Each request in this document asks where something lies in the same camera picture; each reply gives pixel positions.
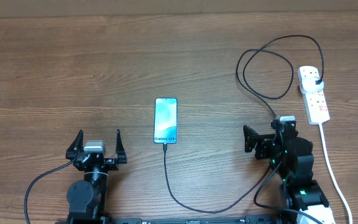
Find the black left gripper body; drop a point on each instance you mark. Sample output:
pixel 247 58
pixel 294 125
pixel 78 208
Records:
pixel 109 165

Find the white charger plug adapter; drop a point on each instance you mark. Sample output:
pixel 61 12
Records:
pixel 310 85

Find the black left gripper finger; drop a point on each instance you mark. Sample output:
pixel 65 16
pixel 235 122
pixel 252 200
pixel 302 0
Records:
pixel 76 146
pixel 120 151

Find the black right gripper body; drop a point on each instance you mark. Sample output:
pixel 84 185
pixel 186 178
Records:
pixel 266 152

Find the blue Galaxy smartphone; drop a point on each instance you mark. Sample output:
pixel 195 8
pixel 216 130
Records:
pixel 165 121

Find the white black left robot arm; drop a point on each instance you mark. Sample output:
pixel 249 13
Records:
pixel 87 197

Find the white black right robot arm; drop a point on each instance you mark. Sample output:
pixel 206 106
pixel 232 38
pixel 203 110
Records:
pixel 290 156

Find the white power strip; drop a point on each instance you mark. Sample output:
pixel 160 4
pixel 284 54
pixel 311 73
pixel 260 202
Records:
pixel 315 103

